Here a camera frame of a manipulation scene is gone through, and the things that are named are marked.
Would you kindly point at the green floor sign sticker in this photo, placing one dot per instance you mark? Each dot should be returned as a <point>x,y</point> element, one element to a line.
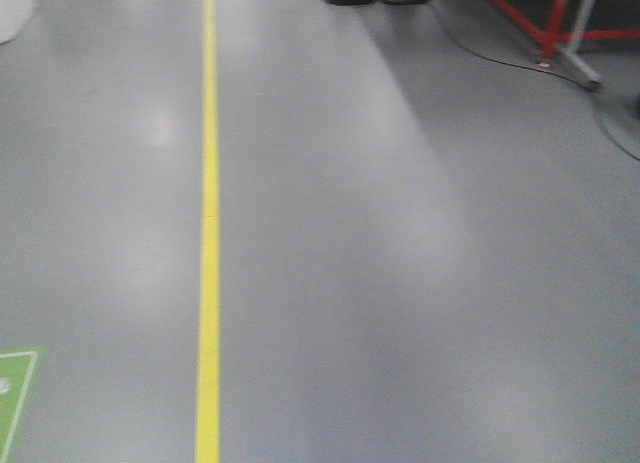
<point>19,368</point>

